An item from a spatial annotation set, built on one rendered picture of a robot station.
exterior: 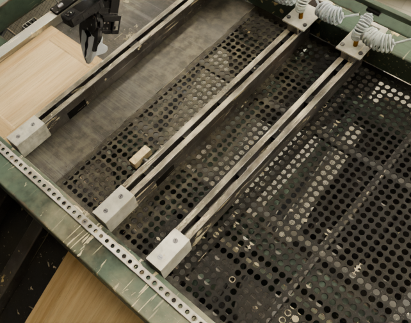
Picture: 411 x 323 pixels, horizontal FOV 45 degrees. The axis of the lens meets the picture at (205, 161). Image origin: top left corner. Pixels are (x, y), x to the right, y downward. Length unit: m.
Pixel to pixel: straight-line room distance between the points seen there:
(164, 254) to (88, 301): 0.47
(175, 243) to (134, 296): 0.19
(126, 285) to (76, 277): 0.42
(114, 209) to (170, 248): 0.22
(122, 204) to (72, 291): 0.45
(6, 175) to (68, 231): 0.32
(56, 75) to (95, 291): 0.84
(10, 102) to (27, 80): 0.11
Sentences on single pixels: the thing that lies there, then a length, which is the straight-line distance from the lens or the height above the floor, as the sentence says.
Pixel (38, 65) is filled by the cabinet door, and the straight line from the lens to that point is 2.12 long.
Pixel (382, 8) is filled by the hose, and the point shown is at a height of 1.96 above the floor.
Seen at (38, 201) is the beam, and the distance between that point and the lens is 1.70.
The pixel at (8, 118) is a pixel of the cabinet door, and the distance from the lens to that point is 1.99.
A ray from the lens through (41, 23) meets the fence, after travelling 2.25.
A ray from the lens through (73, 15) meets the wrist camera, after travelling 1.39.
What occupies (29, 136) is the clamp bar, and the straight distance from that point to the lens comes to 1.83.
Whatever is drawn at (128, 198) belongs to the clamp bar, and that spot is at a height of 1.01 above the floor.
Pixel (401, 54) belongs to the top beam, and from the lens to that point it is 1.92.
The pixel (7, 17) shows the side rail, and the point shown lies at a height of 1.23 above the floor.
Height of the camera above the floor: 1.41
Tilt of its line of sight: 7 degrees down
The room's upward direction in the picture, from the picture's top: 32 degrees clockwise
